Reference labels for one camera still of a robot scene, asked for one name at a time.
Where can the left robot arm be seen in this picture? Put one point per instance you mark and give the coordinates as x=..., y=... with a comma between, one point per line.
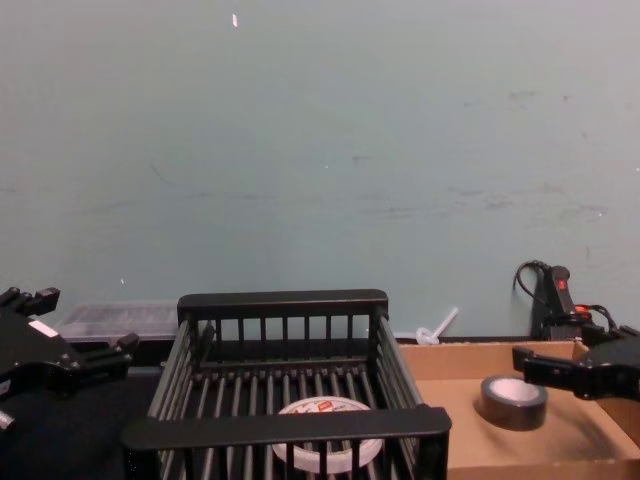
x=6, y=421

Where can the black rack with steel bars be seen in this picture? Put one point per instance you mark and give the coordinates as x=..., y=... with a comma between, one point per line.
x=285, y=432

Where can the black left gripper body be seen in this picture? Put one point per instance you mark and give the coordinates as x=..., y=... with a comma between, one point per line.
x=35, y=350

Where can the shallow brown cardboard tray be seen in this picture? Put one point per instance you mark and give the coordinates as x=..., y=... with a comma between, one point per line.
x=450, y=400

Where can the roll of white tape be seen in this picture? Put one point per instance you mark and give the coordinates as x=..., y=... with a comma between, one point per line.
x=320, y=407

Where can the black table cloth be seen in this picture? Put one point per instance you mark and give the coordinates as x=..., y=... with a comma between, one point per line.
x=75, y=440

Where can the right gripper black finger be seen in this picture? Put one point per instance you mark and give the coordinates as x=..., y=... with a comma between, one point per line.
x=550, y=372
x=625, y=334

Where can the clear plastic case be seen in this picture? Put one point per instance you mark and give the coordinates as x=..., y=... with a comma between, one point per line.
x=120, y=320

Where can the roll of silver tape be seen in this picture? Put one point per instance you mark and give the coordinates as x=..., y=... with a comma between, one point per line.
x=510, y=415

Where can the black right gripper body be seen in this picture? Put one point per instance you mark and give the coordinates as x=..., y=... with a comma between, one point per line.
x=612, y=372

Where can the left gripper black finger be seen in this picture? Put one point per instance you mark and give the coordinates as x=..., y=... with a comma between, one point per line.
x=42, y=300
x=100, y=360

